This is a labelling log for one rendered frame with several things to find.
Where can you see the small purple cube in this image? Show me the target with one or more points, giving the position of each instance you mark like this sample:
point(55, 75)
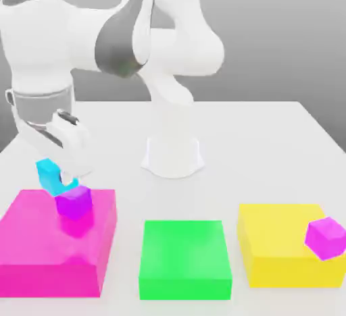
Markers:
point(73, 202)
point(325, 237)

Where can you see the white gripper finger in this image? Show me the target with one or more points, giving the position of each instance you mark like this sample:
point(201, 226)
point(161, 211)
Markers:
point(66, 178)

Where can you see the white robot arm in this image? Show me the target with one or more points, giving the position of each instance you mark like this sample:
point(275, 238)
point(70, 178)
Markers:
point(189, 48)

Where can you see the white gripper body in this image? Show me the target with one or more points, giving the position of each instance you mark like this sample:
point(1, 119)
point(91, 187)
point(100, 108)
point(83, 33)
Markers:
point(71, 159)

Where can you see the small cyan cube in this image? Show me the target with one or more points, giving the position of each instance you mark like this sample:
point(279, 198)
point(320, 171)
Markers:
point(48, 175)

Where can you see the large pink box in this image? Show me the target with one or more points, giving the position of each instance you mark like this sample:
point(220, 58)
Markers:
point(46, 245)

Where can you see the large yellow box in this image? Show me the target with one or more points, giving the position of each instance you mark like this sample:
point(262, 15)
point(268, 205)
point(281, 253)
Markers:
point(275, 243)

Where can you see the large green box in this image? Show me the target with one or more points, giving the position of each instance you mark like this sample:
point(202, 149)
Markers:
point(185, 256)

